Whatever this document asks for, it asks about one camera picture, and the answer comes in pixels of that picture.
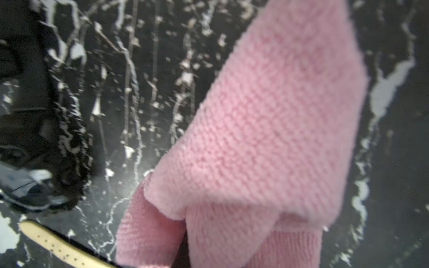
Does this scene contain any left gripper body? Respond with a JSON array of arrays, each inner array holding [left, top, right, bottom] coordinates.
[[1, 1, 84, 213]]

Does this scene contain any pink cloth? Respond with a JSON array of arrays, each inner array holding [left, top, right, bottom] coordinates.
[[116, 1, 368, 268]]

